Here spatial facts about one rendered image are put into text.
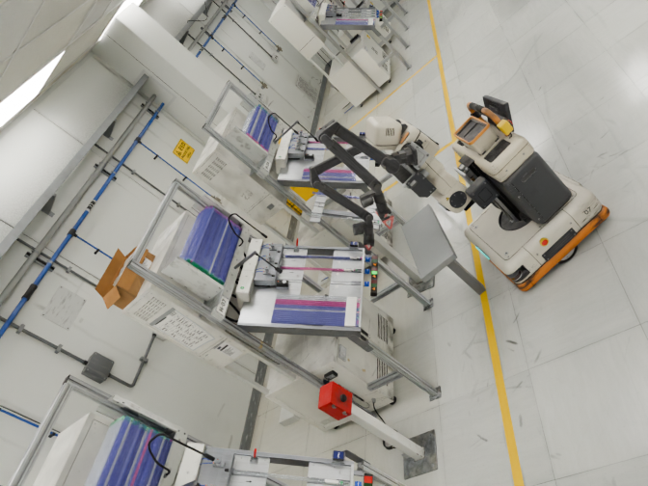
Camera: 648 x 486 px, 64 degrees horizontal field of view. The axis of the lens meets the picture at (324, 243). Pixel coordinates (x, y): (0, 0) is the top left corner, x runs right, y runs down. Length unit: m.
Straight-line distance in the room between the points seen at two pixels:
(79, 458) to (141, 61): 4.49
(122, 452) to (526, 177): 2.36
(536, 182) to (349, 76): 4.80
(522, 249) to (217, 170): 2.33
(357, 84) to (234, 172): 3.74
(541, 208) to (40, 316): 3.40
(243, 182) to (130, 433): 2.33
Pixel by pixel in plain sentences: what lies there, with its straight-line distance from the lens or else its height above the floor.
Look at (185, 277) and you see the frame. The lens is 3.01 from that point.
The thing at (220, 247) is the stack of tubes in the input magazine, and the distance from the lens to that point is 3.18.
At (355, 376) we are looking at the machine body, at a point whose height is 0.42.
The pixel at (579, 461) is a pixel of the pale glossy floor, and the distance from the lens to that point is 2.79.
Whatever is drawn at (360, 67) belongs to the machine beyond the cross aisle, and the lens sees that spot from 7.42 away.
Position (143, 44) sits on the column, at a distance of 6.06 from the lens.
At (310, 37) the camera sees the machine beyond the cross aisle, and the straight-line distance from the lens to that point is 7.34.
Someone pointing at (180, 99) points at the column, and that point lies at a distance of 6.19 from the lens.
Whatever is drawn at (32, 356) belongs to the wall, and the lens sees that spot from 4.10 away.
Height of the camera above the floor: 2.35
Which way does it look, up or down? 24 degrees down
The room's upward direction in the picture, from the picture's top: 51 degrees counter-clockwise
